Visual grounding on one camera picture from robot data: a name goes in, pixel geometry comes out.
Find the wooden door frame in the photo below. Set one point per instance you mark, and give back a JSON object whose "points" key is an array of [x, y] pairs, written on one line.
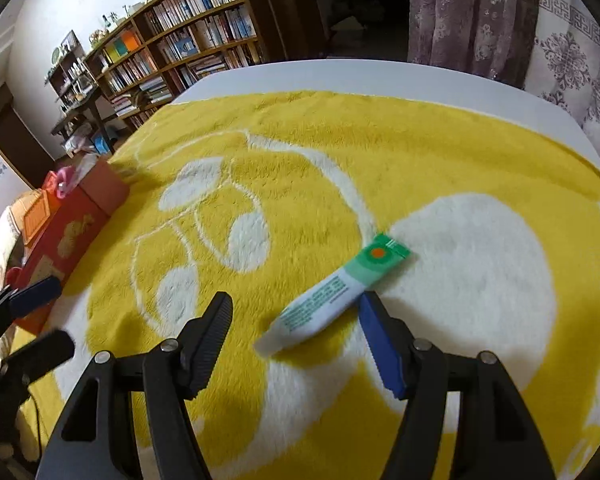
{"points": [[290, 10]]}

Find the purple curtain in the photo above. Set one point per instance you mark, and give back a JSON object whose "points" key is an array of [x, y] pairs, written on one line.
{"points": [[460, 15]]}

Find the wooden bookshelf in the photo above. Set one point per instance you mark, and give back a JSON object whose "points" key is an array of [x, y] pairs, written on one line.
{"points": [[145, 30]]}

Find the green white ointment tube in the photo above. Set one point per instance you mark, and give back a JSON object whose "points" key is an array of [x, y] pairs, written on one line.
{"points": [[330, 300]]}

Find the rows of books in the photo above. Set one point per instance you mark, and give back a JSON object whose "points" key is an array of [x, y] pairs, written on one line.
{"points": [[195, 20]]}

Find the dark small shelf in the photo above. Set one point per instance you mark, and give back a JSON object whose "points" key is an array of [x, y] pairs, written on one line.
{"points": [[70, 70]]}

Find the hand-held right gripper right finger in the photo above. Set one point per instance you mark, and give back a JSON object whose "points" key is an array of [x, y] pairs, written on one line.
{"points": [[380, 345]]}

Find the blue plastic bin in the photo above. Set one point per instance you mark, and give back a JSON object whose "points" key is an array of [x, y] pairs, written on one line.
{"points": [[102, 145]]}

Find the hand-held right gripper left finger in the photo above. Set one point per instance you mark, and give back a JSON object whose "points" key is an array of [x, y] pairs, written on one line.
{"points": [[212, 340]]}

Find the dark wooden desk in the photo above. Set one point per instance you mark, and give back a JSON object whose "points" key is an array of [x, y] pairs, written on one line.
{"points": [[80, 110]]}

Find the yellow white towel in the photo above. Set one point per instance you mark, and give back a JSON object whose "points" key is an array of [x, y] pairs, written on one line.
{"points": [[330, 185]]}

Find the white patterned curtain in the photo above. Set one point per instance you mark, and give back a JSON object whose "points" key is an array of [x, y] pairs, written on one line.
{"points": [[575, 70]]}

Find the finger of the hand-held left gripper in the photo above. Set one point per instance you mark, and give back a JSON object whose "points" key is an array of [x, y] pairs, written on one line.
{"points": [[35, 296], [45, 352]]}

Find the red biscuit tin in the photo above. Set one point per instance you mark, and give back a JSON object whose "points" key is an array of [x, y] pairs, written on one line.
{"points": [[80, 230]]}

